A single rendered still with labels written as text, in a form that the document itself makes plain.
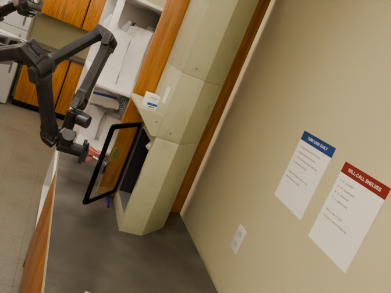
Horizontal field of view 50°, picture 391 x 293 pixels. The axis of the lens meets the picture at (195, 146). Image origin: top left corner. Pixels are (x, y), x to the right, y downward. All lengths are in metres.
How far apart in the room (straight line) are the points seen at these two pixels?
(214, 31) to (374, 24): 0.62
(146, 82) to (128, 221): 0.69
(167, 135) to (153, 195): 0.29
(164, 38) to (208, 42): 0.39
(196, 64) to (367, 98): 0.71
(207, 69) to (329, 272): 0.94
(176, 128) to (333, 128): 0.68
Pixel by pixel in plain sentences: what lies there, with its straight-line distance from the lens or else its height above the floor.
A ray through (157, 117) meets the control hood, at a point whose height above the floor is 1.49.
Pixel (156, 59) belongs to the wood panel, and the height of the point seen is 1.70.
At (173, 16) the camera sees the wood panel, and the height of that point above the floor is 1.92.
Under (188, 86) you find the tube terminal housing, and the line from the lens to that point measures 1.80.
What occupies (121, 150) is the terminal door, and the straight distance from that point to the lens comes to 2.04.
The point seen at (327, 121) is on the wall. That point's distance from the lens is 1.55.
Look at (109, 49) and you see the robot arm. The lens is 2.30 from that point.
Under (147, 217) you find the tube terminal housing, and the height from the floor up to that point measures 1.04.
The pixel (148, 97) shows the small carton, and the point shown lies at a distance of 1.84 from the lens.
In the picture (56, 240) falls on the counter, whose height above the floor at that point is 0.94.
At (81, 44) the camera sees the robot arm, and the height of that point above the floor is 1.61.
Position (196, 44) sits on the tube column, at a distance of 1.78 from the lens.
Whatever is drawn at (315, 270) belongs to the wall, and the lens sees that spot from 1.42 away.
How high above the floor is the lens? 1.82
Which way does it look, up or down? 12 degrees down
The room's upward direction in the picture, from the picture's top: 23 degrees clockwise
